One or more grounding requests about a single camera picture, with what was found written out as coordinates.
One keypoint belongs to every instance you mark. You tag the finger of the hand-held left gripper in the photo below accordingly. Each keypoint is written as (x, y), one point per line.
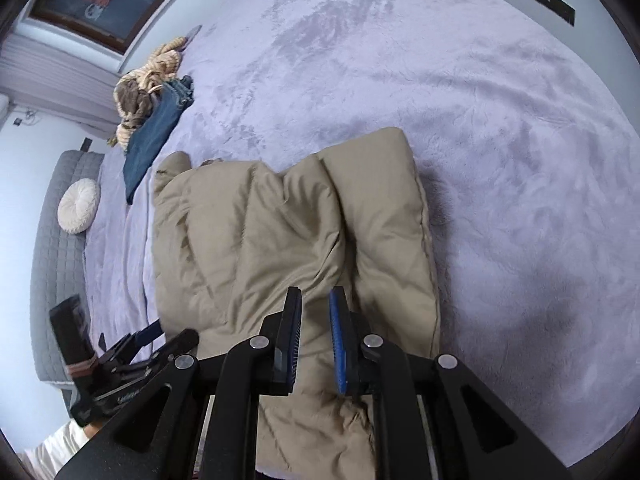
(145, 334)
(177, 342)

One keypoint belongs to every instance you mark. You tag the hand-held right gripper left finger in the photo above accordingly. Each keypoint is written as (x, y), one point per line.
(294, 345)

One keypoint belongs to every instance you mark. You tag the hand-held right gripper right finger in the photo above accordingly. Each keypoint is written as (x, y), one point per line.
(339, 345)

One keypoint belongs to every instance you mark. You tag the beige puffer jacket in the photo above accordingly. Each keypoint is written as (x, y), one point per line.
(280, 240)

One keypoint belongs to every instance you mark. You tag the person's left forearm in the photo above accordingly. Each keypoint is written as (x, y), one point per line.
(55, 447)

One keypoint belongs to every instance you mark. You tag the grey quilted headboard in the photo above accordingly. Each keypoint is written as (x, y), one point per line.
(55, 270)

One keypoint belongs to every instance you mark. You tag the round white pillow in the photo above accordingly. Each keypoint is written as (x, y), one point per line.
(79, 206)

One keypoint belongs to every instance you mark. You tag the blue jeans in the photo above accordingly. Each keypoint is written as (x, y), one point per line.
(150, 135)

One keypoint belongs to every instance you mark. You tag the tan knit sweater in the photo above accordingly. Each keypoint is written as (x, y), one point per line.
(145, 80)

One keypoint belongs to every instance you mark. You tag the lavender plush blanket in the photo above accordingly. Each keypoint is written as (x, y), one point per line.
(450, 110)

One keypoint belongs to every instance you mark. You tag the dark framed window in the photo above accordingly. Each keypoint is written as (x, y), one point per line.
(95, 0)

